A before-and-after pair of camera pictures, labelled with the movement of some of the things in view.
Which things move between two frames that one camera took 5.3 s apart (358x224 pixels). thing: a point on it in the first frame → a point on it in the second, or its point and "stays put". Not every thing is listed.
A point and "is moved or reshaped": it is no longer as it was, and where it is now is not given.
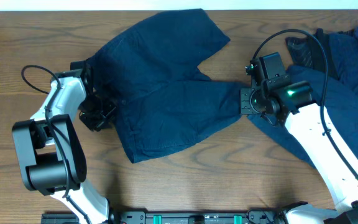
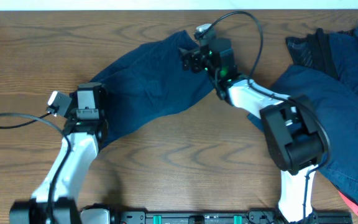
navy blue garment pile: [352, 99] stays put
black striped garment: [305, 51] stays put
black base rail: [172, 216] stays put
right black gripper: [245, 107] → [196, 57]
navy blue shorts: [161, 99] is moved or reshaped
